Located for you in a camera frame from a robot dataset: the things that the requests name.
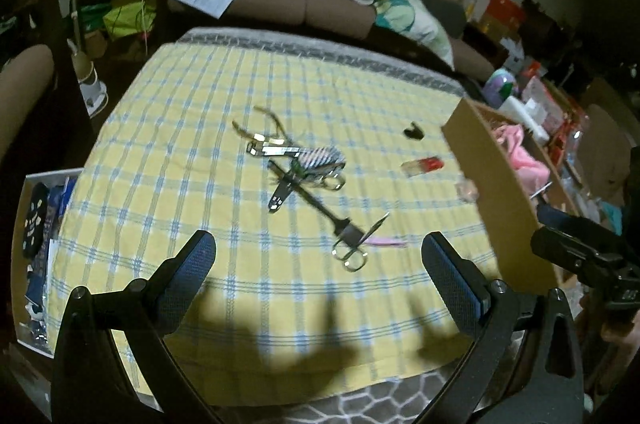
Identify white floor lamp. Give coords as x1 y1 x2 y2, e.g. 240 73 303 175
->
35 0 109 117

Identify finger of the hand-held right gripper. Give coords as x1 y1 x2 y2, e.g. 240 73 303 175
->
531 227 603 277
537 203 623 239

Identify red patterned plastic bag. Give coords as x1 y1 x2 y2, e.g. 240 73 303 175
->
520 74 567 131

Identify green white printed pillow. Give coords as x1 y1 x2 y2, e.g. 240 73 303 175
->
340 0 457 71

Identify red capped clear lighter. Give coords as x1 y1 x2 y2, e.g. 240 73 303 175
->
401 157 445 177

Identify red cardboard box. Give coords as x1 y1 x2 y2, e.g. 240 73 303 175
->
481 0 527 36

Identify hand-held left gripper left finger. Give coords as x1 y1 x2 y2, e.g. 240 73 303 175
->
50 230 226 424

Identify small silver scissors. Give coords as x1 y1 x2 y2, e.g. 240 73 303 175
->
332 211 391 273

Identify pink cloth pouch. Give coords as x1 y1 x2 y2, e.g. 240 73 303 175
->
490 123 552 186

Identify desktop with yellow checked cloth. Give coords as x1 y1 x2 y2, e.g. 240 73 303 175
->
50 27 501 397

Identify silver nail clipper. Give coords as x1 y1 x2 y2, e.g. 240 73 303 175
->
246 138 304 158

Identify black white striped case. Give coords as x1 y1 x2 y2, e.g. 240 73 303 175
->
294 145 347 178

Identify gold tweezers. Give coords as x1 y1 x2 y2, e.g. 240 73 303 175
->
232 105 292 146

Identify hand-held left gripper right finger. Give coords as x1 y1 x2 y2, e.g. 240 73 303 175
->
415 231 586 424

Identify white storage bin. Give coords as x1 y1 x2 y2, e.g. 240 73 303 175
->
11 167 86 359

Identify green bag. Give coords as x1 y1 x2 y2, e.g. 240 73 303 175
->
102 1 157 41

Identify purple plush toy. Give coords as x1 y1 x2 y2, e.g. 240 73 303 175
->
482 68 519 108

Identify white tissue box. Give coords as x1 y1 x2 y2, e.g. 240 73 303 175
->
499 96 551 143

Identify brown armchair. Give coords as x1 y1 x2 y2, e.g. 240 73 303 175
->
582 103 633 207
0 44 57 161

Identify black nail clipper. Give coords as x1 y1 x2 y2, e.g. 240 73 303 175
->
267 174 301 213

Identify small clear plastic piece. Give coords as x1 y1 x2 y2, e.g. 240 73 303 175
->
456 177 481 203

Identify pink nail file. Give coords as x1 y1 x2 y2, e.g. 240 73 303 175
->
365 236 409 249

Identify long black metal tool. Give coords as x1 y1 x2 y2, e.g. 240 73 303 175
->
267 159 367 250

